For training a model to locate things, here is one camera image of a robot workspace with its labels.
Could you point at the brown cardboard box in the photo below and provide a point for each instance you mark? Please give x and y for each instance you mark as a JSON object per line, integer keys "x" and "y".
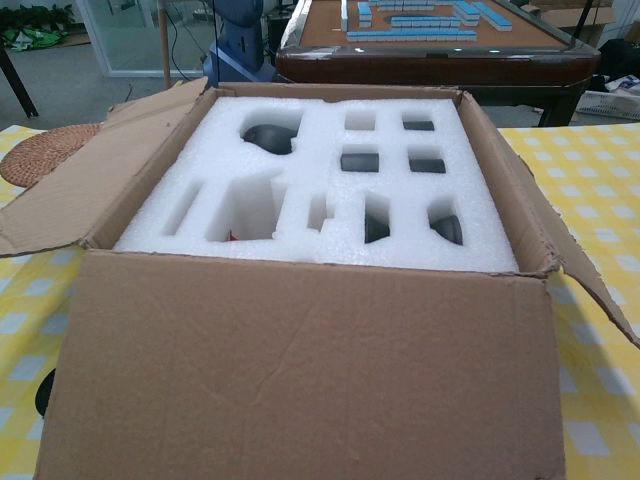
{"x": 300, "y": 375}

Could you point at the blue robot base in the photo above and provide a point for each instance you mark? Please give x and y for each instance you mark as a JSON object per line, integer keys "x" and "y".
{"x": 235, "y": 55}

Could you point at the white foam insert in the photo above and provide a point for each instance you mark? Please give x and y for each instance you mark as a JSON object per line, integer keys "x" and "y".
{"x": 320, "y": 165}

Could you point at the yellow checkered tablecloth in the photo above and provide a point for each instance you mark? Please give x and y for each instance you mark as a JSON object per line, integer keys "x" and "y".
{"x": 600, "y": 200}

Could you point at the black cup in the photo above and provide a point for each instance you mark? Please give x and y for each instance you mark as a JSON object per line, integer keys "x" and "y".
{"x": 417, "y": 126}
{"x": 360, "y": 162}

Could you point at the black teapot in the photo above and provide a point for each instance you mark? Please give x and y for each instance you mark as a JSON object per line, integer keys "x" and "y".
{"x": 270, "y": 137}

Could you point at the brown mahjong table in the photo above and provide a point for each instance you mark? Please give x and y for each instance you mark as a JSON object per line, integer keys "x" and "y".
{"x": 450, "y": 65}

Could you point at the mahjong tile row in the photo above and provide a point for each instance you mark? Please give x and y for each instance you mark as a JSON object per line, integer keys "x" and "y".
{"x": 410, "y": 36}
{"x": 425, "y": 22}
{"x": 362, "y": 15}
{"x": 400, "y": 5}
{"x": 487, "y": 15}

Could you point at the wooden pole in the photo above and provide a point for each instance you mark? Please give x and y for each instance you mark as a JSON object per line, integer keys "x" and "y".
{"x": 165, "y": 50}

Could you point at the woven rattan coaster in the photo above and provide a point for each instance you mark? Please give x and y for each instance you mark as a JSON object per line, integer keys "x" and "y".
{"x": 40, "y": 150}

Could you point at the white framed glass partition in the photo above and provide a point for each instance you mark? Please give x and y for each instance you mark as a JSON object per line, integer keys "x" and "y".
{"x": 95, "y": 40}

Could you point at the black tape roll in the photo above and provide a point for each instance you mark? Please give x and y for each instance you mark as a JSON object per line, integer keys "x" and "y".
{"x": 44, "y": 395}

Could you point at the white plastic basket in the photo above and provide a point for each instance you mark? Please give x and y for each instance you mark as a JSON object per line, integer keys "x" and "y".
{"x": 607, "y": 105}

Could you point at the black table leg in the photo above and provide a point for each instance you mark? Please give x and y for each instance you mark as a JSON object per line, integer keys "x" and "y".
{"x": 20, "y": 85}

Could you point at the blue white plastic bag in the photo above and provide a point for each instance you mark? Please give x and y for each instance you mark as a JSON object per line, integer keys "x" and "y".
{"x": 625, "y": 84}

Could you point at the black bag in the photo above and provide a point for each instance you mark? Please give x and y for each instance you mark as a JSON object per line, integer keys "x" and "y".
{"x": 620, "y": 57}

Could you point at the green bag pile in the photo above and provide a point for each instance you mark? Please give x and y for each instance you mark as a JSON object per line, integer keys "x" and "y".
{"x": 30, "y": 37}

